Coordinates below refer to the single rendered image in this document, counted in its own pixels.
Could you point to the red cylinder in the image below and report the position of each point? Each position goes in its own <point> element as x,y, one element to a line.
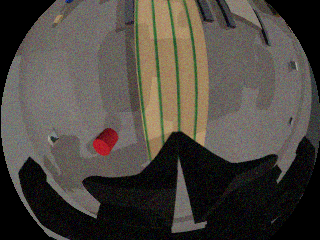
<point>103,143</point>

